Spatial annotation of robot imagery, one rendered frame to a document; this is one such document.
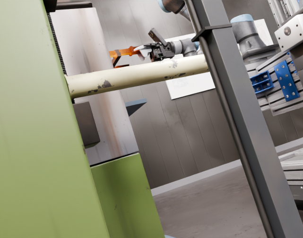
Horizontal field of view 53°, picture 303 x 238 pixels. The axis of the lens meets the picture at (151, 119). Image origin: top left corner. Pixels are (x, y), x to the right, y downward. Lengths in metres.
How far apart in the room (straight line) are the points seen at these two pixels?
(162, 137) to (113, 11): 1.81
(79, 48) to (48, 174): 0.47
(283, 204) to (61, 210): 0.33
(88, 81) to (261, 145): 0.34
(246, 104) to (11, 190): 0.37
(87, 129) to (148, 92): 3.40
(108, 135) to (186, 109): 3.26
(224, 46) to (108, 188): 0.49
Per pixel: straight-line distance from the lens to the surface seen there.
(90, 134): 0.59
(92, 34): 0.92
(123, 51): 1.49
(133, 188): 0.83
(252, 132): 0.47
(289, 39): 1.29
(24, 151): 0.51
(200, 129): 4.06
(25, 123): 0.51
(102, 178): 0.81
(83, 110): 0.60
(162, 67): 0.67
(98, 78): 0.61
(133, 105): 1.33
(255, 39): 1.77
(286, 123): 4.71
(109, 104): 0.85
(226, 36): 0.50
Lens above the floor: 0.44
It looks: 7 degrees up
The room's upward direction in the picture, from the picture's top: 17 degrees counter-clockwise
